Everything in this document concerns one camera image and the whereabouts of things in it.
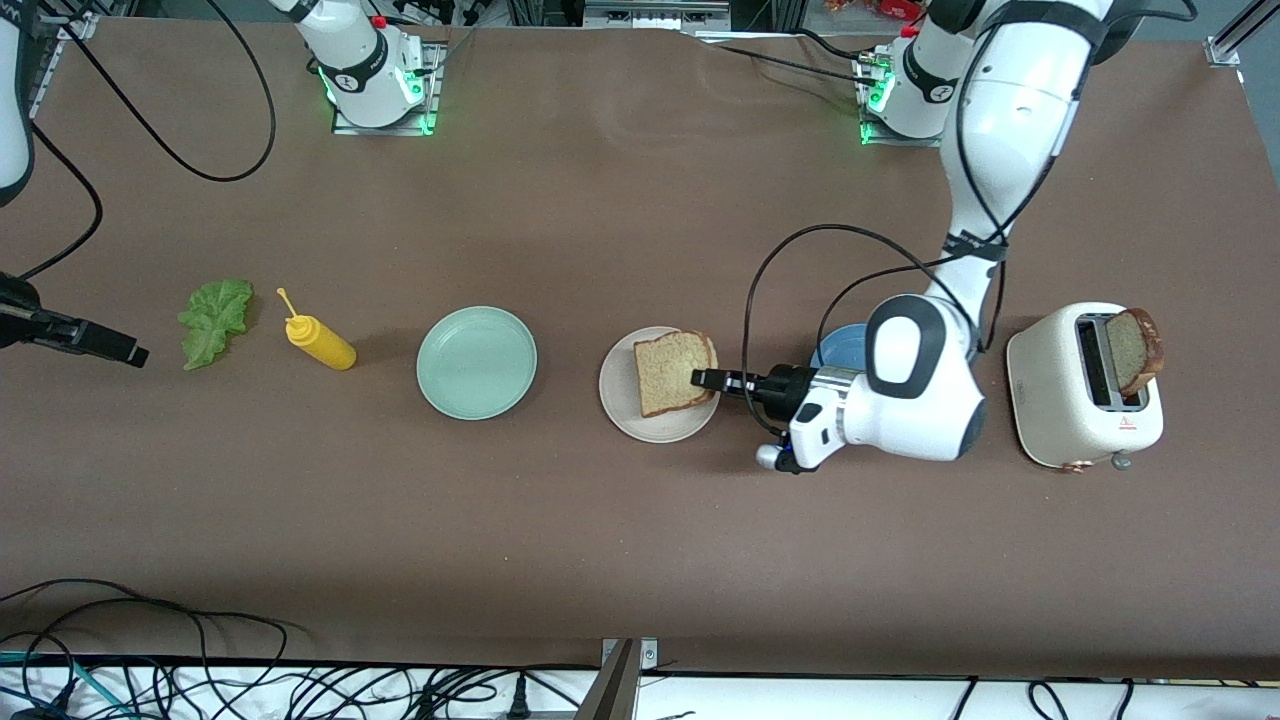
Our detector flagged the brown bread slice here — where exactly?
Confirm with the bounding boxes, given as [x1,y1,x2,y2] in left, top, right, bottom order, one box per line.
[633,330,719,419]
[1105,307,1165,399]

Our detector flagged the green lettuce leaf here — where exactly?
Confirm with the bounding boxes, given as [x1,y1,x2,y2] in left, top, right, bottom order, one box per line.
[178,279,255,372]

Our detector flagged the blue plate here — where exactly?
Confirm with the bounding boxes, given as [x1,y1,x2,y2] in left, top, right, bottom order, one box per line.
[812,323,871,371]

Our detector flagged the beige plate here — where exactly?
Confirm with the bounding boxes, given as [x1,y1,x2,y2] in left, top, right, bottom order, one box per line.
[599,327,722,444]

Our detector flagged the mint green plate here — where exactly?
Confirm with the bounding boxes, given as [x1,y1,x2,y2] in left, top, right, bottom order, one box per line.
[416,306,538,421]

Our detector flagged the yellow mustard squeeze bottle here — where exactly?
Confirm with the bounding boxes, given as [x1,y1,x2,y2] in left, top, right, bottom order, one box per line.
[277,288,357,372]

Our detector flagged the white toaster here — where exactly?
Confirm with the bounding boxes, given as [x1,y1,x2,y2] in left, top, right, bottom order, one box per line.
[1006,302,1165,473]

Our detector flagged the grey metal beam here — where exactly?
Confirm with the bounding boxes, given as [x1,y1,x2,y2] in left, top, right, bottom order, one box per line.
[575,640,641,720]

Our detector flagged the grey metal box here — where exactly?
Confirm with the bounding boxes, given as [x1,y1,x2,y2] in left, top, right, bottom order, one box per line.
[583,0,731,31]

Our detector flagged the red packet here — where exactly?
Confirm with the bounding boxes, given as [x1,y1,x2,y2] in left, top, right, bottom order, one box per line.
[825,0,926,23]

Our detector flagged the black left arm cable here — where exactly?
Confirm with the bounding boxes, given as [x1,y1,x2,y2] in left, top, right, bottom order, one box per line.
[740,0,1101,441]

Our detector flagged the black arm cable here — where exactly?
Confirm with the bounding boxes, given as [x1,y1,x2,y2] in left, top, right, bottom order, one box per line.
[740,0,1101,441]
[20,0,278,281]

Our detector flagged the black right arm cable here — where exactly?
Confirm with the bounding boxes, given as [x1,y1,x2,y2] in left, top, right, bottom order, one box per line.
[20,0,278,281]

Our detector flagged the black looped cable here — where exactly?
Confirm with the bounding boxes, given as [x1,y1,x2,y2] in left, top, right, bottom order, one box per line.
[0,578,301,666]

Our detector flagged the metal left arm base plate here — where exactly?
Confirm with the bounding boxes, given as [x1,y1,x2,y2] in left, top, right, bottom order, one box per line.
[860,55,946,149]

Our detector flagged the small metal bracket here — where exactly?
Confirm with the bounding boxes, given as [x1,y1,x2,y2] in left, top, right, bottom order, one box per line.
[600,637,659,669]

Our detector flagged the aluminium frame profile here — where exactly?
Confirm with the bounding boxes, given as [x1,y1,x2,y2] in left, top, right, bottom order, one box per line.
[1205,0,1280,69]
[30,12,101,121]

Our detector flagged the teal cable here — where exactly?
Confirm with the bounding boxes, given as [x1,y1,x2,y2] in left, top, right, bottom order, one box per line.
[0,650,136,719]

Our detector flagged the thin black table cable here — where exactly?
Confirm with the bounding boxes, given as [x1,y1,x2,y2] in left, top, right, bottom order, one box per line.
[690,30,881,87]

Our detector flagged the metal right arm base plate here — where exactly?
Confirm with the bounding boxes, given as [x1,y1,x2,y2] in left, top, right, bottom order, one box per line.
[331,42,444,136]

